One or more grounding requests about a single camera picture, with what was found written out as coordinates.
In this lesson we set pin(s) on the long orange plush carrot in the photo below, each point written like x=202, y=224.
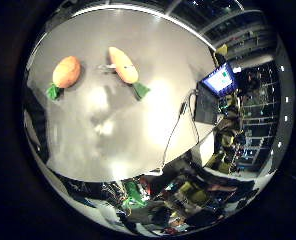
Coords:
x=124, y=68

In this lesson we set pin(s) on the white box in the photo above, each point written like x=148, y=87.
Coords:
x=207, y=148

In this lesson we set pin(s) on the green bag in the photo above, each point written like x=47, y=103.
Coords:
x=133, y=193

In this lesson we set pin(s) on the open black laptop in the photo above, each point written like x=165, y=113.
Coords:
x=218, y=88

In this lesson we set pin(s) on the round orange plush vegetable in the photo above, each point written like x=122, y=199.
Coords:
x=66, y=71

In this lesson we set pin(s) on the yellow object by shelves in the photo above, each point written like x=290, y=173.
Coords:
x=222, y=50

